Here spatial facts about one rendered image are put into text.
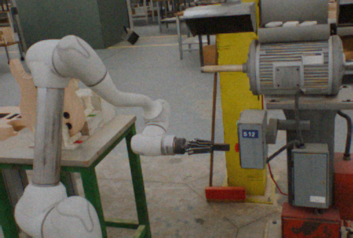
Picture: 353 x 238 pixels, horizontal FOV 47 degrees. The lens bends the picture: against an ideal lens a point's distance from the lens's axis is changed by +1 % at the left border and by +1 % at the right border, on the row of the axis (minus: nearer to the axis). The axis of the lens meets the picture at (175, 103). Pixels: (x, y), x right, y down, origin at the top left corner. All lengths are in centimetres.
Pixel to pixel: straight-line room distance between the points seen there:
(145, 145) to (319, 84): 78
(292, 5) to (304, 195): 83
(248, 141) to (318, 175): 37
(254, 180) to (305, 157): 136
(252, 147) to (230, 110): 130
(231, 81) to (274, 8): 105
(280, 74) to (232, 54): 109
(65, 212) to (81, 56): 54
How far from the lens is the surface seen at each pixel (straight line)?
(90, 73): 146
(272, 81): 176
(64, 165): 197
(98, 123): 222
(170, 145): 175
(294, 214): 194
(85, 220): 149
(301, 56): 174
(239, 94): 285
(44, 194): 161
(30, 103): 213
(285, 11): 189
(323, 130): 185
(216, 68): 189
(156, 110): 182
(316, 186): 186
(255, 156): 164
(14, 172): 237
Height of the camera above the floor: 172
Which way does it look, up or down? 19 degrees down
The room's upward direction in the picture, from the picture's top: 6 degrees counter-clockwise
